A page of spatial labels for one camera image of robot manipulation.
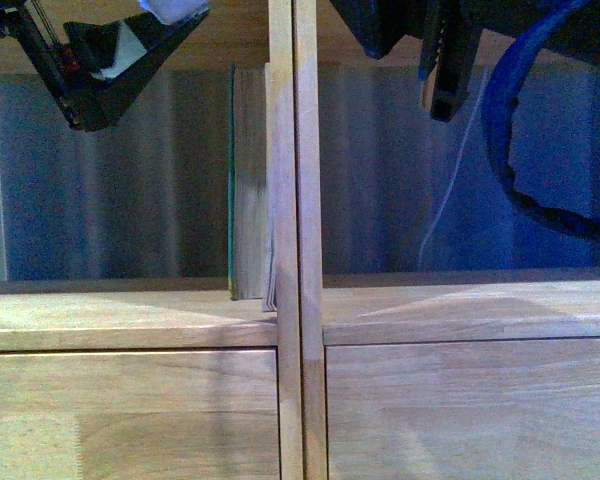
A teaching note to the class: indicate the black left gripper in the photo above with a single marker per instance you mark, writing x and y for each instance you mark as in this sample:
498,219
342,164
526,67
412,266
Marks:
96,75

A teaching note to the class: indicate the green cover book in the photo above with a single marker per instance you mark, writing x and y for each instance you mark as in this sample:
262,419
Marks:
249,237

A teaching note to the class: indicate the thin white book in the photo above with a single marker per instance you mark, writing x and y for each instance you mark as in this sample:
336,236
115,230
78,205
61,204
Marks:
269,296

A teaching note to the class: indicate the left wooden shelf unit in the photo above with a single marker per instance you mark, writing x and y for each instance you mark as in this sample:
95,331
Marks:
118,241

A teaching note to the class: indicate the wooden shelf unit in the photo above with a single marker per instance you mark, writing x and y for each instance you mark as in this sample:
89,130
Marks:
118,241
407,239

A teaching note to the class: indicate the right wooden shelf unit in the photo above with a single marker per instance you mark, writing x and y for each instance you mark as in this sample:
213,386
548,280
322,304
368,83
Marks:
407,239

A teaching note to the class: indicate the upper left wooden drawer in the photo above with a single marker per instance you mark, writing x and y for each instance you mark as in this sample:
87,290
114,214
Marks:
139,415

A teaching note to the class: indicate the wooden drawer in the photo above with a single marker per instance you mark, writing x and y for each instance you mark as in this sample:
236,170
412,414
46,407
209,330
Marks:
139,415
470,410

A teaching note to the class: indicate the upper right wooden drawer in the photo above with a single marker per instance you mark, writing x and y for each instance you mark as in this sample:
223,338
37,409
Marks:
470,410

